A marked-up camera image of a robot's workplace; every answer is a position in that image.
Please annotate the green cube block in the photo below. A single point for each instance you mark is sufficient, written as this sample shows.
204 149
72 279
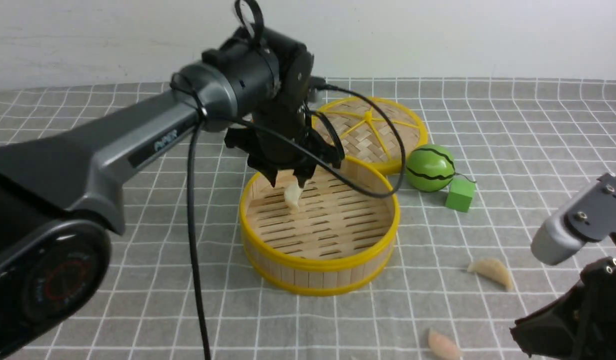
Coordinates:
460 195

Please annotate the woven bamboo steamer lid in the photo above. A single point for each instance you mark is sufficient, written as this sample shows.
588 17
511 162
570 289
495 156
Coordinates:
366 136

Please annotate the bamboo steamer tray yellow rim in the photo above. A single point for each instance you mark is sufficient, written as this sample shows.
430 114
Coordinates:
338 240

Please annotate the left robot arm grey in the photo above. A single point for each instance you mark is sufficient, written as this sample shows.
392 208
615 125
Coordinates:
61 196

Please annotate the grey checked tablecloth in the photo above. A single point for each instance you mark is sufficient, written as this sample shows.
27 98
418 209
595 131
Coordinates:
528 144

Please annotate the green toy watermelon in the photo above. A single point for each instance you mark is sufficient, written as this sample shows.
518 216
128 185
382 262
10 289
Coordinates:
430 168

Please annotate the pinkish dumpling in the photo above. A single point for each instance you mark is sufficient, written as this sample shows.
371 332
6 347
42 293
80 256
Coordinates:
442 346

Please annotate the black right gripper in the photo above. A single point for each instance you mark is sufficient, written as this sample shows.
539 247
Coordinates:
580 324

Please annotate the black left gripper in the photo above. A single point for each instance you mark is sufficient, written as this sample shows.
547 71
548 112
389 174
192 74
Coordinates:
283 137

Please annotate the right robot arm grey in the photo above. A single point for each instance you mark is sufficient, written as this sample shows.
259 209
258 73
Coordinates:
588 217

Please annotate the white dumpling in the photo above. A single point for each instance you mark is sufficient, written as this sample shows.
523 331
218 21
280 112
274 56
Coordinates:
291 195
494 270

